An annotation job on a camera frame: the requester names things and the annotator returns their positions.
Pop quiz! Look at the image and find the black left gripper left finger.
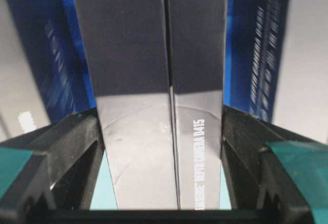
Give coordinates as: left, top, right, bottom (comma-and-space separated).
1, 112, 104, 223

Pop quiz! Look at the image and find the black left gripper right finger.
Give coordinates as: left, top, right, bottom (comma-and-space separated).
221, 106, 327, 223

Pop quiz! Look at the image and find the black camera box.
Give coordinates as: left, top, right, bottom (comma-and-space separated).
0, 0, 98, 145
224, 0, 327, 143
74, 0, 227, 210

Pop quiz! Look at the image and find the blue cloth in case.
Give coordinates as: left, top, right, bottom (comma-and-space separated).
46, 0, 95, 122

